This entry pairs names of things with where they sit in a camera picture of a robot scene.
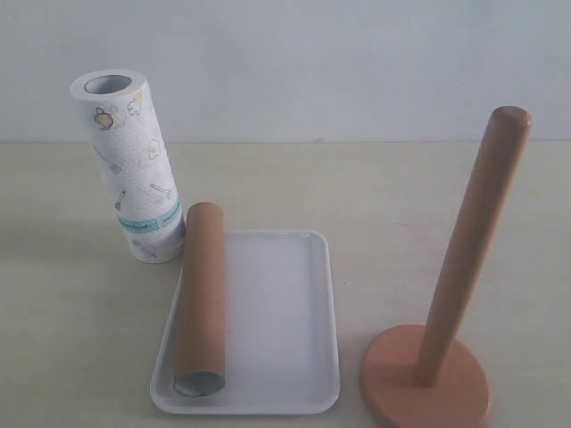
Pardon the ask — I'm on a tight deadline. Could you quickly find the brown cardboard tube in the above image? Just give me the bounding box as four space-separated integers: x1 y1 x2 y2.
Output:
173 202 226 397

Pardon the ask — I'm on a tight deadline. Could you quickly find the printed white paper towel roll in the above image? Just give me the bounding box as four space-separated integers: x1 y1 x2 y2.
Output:
70 70 185 264

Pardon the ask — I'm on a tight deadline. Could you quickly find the wooden paper towel holder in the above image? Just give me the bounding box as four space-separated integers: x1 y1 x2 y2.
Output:
360 105 532 427

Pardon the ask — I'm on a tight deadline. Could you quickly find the white rectangular plastic tray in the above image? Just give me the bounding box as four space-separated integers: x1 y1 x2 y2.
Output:
150 230 341 416

